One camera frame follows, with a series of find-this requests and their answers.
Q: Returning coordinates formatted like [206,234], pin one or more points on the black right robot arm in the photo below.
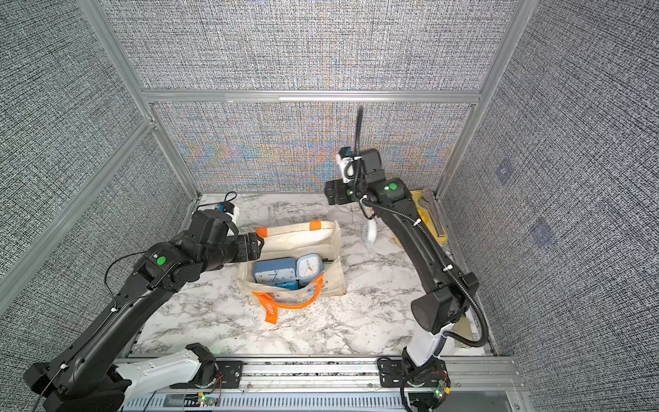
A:
[448,310]

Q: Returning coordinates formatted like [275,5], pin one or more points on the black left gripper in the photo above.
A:
[245,253]

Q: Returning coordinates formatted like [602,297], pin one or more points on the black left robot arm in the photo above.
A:
[85,377]

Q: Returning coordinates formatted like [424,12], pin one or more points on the white round alarm clock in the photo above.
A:
[369,232]

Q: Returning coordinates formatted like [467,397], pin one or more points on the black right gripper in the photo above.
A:
[336,187]

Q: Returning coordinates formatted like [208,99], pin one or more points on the yellow cutting board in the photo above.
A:
[426,218]

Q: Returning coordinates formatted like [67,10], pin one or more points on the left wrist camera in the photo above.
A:
[228,206]

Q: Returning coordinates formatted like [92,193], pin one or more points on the blue rectangular alarm clock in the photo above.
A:
[275,271]

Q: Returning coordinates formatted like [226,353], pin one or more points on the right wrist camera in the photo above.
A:
[349,163]

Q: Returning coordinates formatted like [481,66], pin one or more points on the pale spice jar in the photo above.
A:
[463,328]

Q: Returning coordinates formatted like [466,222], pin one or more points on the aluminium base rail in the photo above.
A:
[337,383]

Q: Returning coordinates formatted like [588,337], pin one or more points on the light blue square alarm clock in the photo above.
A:
[308,268]

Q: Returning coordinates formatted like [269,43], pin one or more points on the grey metal wrench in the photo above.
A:
[427,202]

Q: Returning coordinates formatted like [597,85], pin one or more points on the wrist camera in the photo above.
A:
[228,206]
[349,163]

